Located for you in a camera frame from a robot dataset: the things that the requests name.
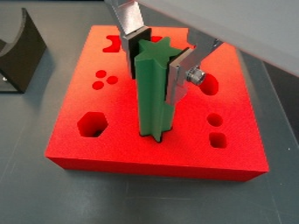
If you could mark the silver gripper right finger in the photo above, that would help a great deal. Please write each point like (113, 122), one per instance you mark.
(184, 68)

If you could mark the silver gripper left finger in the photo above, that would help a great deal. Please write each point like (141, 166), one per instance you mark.
(129, 23)

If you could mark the black curved plastic bracket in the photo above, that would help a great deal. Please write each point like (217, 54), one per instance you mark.
(20, 57)

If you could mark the red foam shape-sorting block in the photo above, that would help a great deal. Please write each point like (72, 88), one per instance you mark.
(213, 142)

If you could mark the green star-shaped peg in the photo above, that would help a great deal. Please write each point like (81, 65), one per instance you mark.
(150, 70)

